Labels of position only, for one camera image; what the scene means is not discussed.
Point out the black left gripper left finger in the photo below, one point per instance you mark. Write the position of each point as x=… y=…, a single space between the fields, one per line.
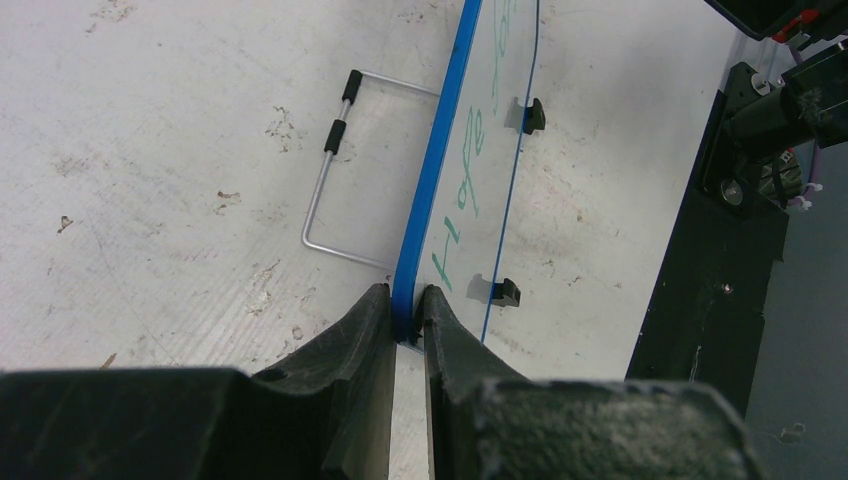
x=322 y=412

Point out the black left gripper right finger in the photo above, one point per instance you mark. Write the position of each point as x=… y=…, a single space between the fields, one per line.
x=487 y=421

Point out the blue framed whiteboard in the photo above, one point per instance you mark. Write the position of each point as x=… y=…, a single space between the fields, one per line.
x=455 y=231

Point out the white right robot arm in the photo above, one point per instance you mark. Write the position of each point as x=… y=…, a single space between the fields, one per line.
x=759 y=122

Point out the black whiteboard foot left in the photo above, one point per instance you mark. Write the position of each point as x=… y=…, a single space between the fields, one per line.
x=506 y=294

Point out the black whiteboard foot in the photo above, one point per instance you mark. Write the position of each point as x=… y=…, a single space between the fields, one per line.
x=534 y=117
x=506 y=294

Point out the black whiteboard foot right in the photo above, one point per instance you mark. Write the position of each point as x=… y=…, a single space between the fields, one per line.
x=534 y=117

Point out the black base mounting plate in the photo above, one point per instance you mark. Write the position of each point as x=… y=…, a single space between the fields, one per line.
x=704 y=322

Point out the metal wire whiteboard stand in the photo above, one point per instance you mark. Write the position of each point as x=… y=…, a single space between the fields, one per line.
x=371 y=160

